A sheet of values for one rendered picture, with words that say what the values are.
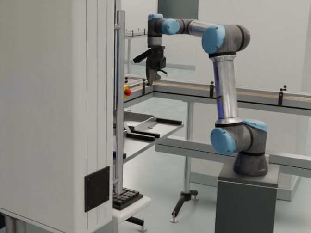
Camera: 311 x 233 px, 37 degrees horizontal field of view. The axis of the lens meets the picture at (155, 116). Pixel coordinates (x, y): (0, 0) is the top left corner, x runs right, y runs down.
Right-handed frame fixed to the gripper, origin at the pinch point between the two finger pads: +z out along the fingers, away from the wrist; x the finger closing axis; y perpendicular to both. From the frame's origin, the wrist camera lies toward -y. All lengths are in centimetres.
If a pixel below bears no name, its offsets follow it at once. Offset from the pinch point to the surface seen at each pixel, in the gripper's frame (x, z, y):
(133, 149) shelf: -42.1, 21.6, 12.0
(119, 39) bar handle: -89, -29, 29
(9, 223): -100, 36, -8
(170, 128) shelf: -3.0, 21.5, 13.3
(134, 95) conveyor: 53, 19, -34
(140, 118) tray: 6.1, 20.7, -7.7
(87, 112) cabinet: -106, -10, 28
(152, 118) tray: 0.4, 18.4, 1.6
